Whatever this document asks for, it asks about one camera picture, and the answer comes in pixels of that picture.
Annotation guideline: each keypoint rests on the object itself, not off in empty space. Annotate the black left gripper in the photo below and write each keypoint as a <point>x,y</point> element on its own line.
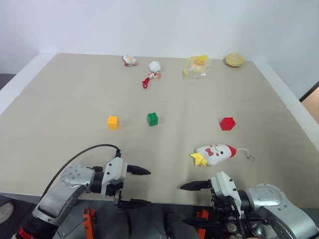
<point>119,191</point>

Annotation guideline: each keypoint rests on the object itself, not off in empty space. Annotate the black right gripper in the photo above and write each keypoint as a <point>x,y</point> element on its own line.
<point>226,211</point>

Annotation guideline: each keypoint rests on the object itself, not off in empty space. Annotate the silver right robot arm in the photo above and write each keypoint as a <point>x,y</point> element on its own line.
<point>276,201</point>

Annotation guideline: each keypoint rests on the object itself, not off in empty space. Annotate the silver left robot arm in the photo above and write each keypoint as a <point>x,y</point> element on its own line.
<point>71,179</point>

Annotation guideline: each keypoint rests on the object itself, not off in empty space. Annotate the yellow toy block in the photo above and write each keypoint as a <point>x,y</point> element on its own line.
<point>113,122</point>

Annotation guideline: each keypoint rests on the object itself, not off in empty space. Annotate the green toy block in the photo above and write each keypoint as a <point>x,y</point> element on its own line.
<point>152,119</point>

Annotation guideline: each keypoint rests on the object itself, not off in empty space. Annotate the red toy block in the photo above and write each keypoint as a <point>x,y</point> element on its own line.
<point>227,123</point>

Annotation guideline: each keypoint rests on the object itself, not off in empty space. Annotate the small red white wrapped toy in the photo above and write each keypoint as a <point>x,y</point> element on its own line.
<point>129,60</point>

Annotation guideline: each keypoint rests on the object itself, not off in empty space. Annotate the white shoe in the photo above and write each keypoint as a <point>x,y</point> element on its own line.
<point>5,212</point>

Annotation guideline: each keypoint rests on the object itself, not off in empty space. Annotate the clear bag with yellow bun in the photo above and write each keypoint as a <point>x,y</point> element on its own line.
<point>197,66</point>

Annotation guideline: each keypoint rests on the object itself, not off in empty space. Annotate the round yellow egg tart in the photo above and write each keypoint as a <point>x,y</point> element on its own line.
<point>234,60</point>

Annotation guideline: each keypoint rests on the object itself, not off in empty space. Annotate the orange bracket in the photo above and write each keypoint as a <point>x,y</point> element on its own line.
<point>89,221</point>
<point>202,224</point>

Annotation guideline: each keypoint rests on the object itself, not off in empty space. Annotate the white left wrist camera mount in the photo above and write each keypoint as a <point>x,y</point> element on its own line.
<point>115,169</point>

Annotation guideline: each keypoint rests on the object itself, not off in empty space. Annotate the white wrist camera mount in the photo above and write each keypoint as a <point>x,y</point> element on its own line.
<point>224,184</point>
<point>115,169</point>

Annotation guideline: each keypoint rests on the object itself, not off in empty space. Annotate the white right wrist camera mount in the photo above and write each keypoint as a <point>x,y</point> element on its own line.
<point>224,184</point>

